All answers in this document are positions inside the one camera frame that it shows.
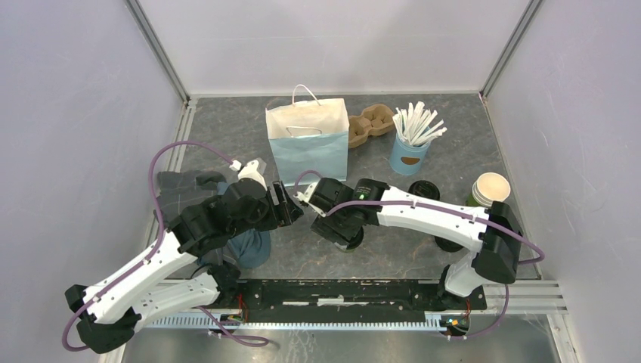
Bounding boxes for light blue paper bag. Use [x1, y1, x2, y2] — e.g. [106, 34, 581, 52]
[265, 84, 349, 187]

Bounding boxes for green paper coffee cup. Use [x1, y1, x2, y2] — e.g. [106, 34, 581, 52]
[408, 180, 441, 200]

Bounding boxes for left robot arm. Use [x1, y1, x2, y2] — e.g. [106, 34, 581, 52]
[64, 178, 303, 354]

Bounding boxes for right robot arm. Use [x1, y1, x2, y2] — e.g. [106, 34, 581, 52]
[296, 178, 522, 309]

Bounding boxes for blue cloth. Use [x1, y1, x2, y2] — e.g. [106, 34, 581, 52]
[197, 229, 271, 269]

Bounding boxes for blue straw holder cup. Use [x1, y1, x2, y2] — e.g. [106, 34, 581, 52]
[389, 135, 430, 175]

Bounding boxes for grey checked cloth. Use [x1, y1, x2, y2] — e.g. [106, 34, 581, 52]
[156, 170, 228, 228]

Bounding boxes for stack of black lids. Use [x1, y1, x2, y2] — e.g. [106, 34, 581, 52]
[435, 237, 463, 253]

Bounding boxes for brown cardboard cup carrier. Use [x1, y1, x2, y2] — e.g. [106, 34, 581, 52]
[348, 104, 395, 149]

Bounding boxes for white wrapped straws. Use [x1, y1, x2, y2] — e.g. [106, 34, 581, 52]
[392, 101, 447, 147]

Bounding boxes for stack of green paper cups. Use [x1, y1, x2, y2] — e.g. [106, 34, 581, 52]
[466, 172, 512, 207]

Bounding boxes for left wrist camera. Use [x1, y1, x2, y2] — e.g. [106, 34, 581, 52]
[229, 158, 267, 190]

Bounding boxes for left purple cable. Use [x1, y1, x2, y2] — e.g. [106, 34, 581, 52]
[61, 141, 271, 352]

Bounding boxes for purple cable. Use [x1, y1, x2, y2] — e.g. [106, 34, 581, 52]
[293, 169, 546, 342]
[61, 141, 271, 352]

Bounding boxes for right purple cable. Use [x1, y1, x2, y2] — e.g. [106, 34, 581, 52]
[293, 169, 546, 342]

